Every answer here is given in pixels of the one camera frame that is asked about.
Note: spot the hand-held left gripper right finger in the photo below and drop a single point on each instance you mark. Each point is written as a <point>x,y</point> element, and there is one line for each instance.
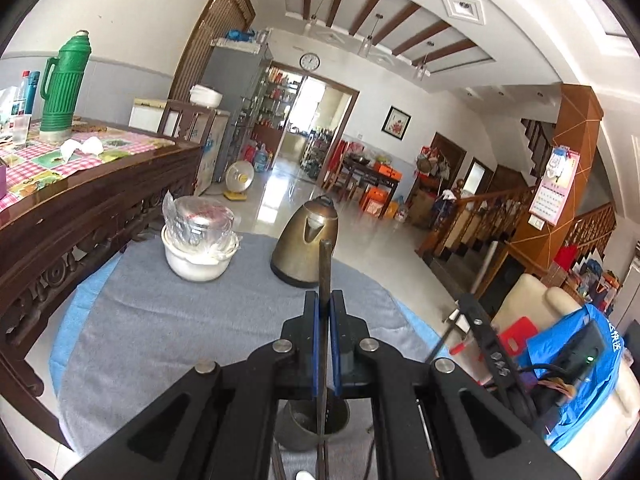
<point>337,345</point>

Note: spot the carved wooden table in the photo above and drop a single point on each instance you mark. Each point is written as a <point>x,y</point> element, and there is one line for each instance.
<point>75,210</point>

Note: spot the dark chopstick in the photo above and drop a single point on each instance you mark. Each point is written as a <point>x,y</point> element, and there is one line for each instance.
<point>325,270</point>

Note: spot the small white freezer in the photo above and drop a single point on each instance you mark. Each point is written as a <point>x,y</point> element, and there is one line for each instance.
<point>147,114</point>

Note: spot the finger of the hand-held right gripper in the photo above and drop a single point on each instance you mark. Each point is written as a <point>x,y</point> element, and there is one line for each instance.
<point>482,330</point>

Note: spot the glass cup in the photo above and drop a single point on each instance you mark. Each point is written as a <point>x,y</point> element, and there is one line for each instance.
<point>21,131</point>

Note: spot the checkered tablecloth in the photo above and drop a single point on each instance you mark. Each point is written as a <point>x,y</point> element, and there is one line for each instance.
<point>125,140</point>

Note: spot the red plastic stool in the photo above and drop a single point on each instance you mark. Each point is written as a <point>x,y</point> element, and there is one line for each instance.
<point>520,335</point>

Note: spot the blue jacket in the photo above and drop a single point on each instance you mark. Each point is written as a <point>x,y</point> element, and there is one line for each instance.
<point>600,400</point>

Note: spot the large orange box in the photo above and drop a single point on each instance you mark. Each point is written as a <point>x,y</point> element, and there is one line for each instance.
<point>375,202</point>

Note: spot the wooden chair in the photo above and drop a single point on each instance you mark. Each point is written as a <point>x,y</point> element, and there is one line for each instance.
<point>180,120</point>

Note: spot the round wall clock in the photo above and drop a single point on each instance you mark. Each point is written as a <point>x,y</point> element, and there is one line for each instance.
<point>310,61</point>

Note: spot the clear water jug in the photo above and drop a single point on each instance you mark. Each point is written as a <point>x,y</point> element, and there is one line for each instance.
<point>402,210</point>

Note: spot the dark wooden side table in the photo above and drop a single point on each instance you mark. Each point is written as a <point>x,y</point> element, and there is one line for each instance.
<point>370,175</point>

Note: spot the brass electric kettle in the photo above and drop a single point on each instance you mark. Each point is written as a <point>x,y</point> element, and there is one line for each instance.
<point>300,245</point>

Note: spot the metal utensil holder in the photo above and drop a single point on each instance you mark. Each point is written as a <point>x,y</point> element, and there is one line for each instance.
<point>300,427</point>

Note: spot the framed flower picture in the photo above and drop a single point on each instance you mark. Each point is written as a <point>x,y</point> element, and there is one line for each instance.
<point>396,121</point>

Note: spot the glass shelf of goods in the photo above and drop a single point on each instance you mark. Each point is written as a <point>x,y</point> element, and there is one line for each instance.
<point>275,100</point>

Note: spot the red chair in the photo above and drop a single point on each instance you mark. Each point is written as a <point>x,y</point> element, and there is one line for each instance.
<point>339,160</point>

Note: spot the pink wall calendar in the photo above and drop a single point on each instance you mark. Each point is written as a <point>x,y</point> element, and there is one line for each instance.
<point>554,185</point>

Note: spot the pendant lamp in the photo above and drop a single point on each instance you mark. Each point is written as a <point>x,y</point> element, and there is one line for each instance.
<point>312,22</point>
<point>421,67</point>
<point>367,45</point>

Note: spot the white ceramic bowl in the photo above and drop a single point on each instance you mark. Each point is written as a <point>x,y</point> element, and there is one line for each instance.
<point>195,266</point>

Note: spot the wooden lattice door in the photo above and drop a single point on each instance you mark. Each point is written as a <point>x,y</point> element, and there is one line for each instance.
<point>215,35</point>

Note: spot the cream sofa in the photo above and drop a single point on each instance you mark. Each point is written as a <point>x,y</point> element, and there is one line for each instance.
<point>530,295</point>

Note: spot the clear red-capped bottle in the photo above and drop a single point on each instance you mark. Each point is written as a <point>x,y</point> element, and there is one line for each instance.
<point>20,95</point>

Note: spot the blue bottle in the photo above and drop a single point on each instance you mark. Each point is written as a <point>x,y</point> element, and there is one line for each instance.
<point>33,90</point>

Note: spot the grey cloth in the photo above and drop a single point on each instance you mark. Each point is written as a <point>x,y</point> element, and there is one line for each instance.
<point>175,335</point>

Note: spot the green thermos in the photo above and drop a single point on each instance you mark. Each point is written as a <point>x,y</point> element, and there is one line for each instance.
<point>65,90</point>

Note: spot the wooden staircase railing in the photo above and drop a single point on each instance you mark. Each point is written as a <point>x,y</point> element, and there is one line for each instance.
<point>500,225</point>

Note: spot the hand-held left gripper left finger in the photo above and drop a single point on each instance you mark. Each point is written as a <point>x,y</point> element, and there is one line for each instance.
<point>312,345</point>

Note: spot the round fan heater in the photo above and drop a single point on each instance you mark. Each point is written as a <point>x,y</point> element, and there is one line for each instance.
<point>238,178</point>

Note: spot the blue water jug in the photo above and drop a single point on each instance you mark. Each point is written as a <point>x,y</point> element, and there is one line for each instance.
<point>260,159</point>

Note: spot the printed chest freezer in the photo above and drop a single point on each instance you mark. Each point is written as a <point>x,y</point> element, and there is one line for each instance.
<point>212,145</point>

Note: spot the blue cloth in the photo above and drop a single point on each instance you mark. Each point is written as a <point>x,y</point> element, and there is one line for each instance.
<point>80,320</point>

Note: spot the crumpled white tissue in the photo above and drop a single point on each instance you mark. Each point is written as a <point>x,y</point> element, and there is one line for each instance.
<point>82,146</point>

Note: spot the grey refrigerator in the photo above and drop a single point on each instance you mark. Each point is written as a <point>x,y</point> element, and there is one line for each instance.
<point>235,105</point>

